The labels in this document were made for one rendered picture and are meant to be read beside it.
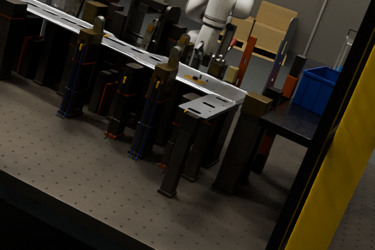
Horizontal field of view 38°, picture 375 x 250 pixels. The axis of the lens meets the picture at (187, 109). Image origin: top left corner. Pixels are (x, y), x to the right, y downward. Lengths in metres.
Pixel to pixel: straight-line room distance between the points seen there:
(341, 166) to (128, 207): 0.63
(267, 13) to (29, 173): 7.68
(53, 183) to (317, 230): 0.77
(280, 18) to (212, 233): 7.60
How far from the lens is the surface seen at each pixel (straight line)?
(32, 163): 1.75
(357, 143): 1.41
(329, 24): 9.61
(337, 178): 1.44
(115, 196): 1.68
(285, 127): 1.74
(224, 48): 2.19
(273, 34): 8.72
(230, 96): 1.97
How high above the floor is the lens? 1.51
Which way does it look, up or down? 18 degrees down
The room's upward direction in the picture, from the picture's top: 19 degrees clockwise
